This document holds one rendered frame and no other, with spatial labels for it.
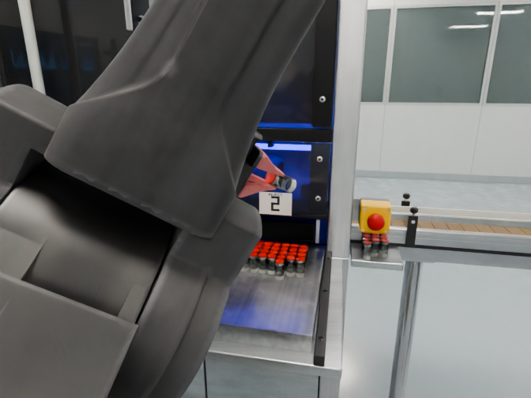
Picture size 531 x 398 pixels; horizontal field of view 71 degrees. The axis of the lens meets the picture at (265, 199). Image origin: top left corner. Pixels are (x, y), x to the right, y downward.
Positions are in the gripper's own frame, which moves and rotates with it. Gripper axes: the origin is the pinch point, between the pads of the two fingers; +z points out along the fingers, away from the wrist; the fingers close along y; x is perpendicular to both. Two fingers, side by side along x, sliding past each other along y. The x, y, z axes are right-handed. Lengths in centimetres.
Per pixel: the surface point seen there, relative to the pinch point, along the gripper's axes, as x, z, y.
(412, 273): 8, 73, -13
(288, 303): 2.6, 24.7, -24.1
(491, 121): 228, 473, 125
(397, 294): 63, 202, -57
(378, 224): 8.8, 44.1, -2.9
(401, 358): -1, 86, -38
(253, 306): 5.1, 18.9, -28.0
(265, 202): 29.5, 28.7, -14.8
